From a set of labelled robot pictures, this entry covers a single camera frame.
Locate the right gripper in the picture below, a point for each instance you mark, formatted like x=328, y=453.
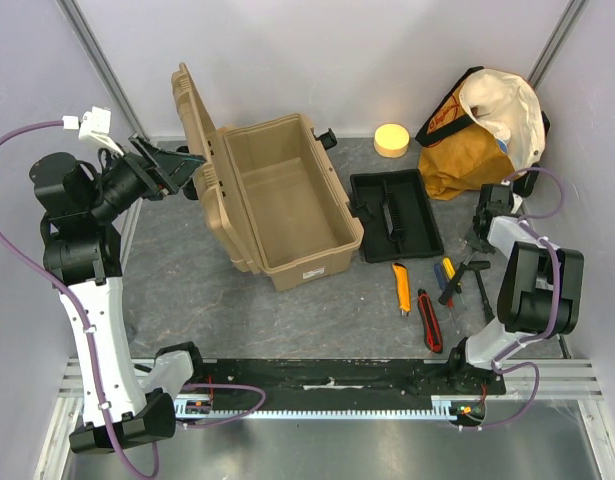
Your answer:
x=476, y=240

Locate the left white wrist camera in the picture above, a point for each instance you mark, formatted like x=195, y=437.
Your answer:
x=93, y=127

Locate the yellow and cream tote bag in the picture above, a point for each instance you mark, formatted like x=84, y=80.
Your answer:
x=487, y=128

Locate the black handled hammer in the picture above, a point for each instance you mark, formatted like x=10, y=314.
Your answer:
x=461, y=269

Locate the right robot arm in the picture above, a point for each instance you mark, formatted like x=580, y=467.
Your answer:
x=540, y=292

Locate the slotted cable duct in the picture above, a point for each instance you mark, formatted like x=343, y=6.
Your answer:
x=196, y=408

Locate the red and black utility knife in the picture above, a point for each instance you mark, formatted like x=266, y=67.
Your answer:
x=432, y=333

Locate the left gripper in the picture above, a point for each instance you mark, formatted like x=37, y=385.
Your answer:
x=180, y=166

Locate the yellow round sponge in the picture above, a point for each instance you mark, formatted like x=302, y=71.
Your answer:
x=391, y=140

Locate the yellow and black screwdriver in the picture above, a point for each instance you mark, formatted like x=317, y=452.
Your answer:
x=454, y=286

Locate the tan plastic tool box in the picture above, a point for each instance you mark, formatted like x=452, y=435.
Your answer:
x=269, y=192

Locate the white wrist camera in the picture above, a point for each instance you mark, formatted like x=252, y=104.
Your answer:
x=517, y=203
x=93, y=127

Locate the black tool box tray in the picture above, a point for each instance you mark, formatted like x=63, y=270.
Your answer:
x=395, y=212

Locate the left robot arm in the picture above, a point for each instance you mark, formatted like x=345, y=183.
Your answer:
x=82, y=252

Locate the blue and red screwdriver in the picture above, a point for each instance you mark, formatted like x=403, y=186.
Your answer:
x=443, y=282

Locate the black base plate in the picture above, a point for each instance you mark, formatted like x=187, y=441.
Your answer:
x=352, y=383

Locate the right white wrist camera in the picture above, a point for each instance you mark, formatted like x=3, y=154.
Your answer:
x=517, y=203

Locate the yellow utility knife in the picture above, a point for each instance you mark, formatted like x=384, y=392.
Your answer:
x=402, y=288

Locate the black rubber mallet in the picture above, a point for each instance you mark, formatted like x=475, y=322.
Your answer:
x=477, y=266

